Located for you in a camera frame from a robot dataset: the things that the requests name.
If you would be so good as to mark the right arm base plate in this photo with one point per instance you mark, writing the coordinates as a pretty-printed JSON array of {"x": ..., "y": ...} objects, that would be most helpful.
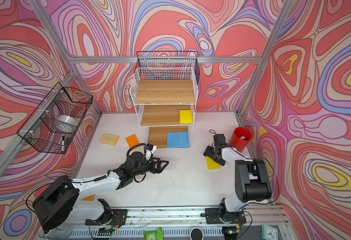
[{"x": 215, "y": 216}]

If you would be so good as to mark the red plastic cup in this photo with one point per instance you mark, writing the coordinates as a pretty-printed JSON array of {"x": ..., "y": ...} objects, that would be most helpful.
[{"x": 240, "y": 138}]

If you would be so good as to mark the black marker in basket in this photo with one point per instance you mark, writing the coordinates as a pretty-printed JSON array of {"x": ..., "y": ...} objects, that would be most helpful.
[{"x": 63, "y": 148}]

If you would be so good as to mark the orange sponge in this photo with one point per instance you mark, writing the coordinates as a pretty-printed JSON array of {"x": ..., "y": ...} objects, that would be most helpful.
[
  {"x": 132, "y": 141},
  {"x": 89, "y": 198}
]

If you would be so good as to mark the black round speaker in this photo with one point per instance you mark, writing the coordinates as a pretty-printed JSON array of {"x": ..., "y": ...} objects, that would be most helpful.
[{"x": 196, "y": 234}]

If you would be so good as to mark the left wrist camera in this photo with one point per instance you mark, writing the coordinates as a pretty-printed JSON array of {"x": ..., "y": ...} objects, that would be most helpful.
[{"x": 150, "y": 149}]

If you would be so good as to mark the teal alarm clock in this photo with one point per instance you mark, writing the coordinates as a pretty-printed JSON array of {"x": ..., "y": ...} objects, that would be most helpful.
[{"x": 269, "y": 232}]

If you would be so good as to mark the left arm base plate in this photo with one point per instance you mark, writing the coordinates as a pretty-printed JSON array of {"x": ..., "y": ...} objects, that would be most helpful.
[{"x": 114, "y": 218}]

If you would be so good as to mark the yellow sponge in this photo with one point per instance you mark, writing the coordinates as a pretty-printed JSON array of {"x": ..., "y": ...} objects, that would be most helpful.
[
  {"x": 211, "y": 164},
  {"x": 185, "y": 117}
]

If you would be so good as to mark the beige sponge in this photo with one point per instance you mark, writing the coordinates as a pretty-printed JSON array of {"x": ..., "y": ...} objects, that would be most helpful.
[{"x": 109, "y": 139}]

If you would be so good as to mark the blue sponge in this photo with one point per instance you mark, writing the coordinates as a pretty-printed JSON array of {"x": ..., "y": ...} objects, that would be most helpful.
[
  {"x": 182, "y": 140},
  {"x": 172, "y": 140}
]

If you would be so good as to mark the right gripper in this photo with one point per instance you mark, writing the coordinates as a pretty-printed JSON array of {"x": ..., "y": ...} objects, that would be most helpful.
[{"x": 207, "y": 153}]

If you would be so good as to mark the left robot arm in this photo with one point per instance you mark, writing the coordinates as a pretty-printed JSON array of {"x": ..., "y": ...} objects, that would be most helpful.
[{"x": 59, "y": 203}]

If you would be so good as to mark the green wipes packet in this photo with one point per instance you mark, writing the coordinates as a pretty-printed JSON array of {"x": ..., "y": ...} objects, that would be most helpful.
[{"x": 154, "y": 235}]

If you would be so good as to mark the white wire wooden shelf rack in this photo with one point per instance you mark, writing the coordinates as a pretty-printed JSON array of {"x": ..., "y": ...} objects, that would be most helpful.
[{"x": 158, "y": 94}]

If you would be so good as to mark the black wire basket left wall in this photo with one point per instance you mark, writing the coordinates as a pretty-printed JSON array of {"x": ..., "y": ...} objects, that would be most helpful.
[{"x": 40, "y": 133}]

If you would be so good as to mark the silver drink can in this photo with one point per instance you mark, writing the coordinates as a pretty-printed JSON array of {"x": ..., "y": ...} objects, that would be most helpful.
[{"x": 59, "y": 233}]

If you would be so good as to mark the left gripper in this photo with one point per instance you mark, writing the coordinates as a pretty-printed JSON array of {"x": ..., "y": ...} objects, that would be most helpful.
[{"x": 158, "y": 170}]

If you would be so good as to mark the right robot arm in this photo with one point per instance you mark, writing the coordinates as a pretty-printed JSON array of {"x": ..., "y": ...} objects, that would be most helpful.
[{"x": 251, "y": 183}]

